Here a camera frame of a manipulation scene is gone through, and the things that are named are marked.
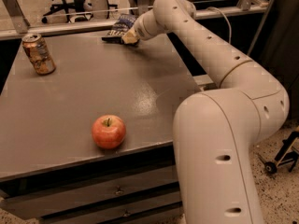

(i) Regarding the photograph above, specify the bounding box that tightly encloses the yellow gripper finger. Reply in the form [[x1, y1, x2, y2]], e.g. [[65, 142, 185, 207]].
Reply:
[[121, 27, 139, 45]]

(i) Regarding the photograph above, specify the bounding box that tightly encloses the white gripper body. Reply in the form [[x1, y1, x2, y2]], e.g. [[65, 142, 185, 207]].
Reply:
[[134, 11, 159, 40]]

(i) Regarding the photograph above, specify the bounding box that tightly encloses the blue chip bag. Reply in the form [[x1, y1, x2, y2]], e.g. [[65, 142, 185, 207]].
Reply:
[[102, 14, 136, 44]]

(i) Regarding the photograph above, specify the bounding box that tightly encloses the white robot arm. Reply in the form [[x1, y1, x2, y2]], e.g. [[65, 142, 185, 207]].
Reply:
[[123, 0, 289, 224]]

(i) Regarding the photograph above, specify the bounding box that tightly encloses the red apple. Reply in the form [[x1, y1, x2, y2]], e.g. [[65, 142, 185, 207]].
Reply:
[[92, 115, 126, 149]]

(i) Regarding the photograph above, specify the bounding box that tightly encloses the black office chair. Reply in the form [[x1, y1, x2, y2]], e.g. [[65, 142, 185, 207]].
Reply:
[[34, 0, 94, 25]]

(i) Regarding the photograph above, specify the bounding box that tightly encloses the orange soda can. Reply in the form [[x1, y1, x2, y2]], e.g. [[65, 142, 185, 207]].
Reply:
[[21, 33, 56, 76]]

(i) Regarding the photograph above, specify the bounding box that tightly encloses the grey drawer cabinet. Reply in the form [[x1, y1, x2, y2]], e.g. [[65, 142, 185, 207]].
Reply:
[[0, 32, 197, 224]]

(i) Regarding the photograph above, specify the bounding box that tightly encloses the black wheeled cart base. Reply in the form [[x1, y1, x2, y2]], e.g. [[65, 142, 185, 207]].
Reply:
[[258, 131, 299, 175]]

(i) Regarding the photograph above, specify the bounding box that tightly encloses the white cable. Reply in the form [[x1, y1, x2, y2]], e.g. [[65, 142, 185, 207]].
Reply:
[[206, 7, 233, 45]]

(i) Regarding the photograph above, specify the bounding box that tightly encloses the metal railing frame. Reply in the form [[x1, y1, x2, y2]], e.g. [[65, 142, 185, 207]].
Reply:
[[1, 0, 274, 40]]

